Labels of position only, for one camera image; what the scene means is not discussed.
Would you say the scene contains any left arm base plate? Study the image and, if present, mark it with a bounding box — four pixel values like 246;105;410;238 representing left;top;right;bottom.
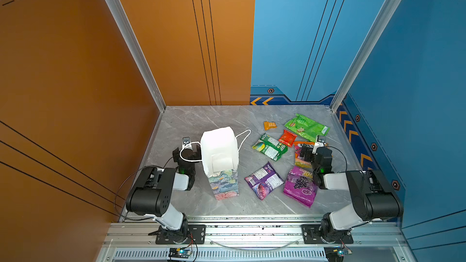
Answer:
155;224;206;245

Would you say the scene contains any circuit board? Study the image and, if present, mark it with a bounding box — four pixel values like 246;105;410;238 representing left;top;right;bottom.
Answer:
324;247;353;262
168;248;192;260

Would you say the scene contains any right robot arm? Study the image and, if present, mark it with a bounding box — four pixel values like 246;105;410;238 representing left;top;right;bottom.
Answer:
306;146;404;243

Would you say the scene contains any small orange snack packet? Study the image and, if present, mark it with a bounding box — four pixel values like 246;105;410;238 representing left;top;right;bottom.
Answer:
263;121;277;131

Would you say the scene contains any floral white paper bag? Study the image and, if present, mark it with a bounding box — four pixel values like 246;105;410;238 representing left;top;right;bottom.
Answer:
191;127;251;201

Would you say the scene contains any large green chips bag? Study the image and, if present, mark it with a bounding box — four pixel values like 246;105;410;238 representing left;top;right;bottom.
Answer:
285;114;330;141

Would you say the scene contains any small red snack packet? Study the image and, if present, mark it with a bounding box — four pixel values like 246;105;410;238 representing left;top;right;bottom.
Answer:
279;130;297;147

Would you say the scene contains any right circuit board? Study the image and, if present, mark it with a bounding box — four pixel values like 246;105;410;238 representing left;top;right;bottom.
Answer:
324;247;353;262

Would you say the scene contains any purple white snack bag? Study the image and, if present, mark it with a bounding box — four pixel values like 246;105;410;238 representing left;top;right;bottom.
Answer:
245;162;285;201

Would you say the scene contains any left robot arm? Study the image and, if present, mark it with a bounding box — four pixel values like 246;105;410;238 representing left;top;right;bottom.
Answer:
126;142;201;238

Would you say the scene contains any orange Fox's candy bag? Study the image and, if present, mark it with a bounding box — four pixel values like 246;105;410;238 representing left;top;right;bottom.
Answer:
293;141;314;169

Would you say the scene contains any aluminium rail frame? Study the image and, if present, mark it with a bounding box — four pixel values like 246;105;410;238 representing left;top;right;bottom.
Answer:
97;215;415;262

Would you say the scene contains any magenta grape candy bag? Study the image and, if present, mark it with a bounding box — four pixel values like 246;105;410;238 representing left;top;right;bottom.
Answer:
283;166;318;208

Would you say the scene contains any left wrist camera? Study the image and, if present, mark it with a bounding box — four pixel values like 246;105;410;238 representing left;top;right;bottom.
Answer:
182;137;192;150

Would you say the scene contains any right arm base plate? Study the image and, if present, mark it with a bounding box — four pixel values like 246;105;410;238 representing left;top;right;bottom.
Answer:
301;224;354;245

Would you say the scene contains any green white snack bag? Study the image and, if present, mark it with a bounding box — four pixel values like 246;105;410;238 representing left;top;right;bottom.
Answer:
252;133;288;161

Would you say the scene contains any left circuit board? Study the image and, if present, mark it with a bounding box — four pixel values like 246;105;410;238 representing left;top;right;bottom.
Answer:
168;248;192;260

